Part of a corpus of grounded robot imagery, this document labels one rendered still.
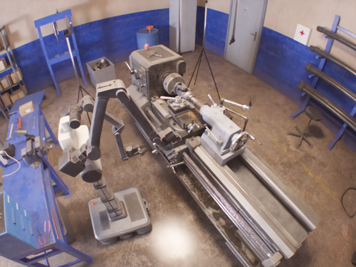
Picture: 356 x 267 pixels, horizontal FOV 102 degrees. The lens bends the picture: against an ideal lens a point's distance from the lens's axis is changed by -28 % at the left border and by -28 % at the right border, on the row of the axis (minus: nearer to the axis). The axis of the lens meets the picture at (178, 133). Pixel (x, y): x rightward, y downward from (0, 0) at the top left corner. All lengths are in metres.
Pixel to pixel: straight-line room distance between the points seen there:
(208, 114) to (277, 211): 1.11
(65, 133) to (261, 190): 1.70
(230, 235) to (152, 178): 1.32
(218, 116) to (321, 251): 2.24
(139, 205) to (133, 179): 0.58
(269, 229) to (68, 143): 1.56
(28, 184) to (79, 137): 1.02
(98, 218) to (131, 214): 0.38
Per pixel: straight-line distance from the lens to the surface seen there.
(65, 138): 1.24
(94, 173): 1.48
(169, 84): 2.28
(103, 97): 0.87
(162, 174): 2.77
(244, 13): 5.28
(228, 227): 2.07
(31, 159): 2.21
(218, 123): 1.77
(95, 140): 1.03
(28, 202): 2.06
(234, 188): 1.75
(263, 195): 1.96
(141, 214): 2.24
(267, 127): 3.77
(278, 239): 1.71
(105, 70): 4.31
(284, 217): 1.94
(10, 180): 2.39
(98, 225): 2.31
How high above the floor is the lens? 2.32
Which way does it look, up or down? 45 degrees down
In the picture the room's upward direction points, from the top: 1 degrees clockwise
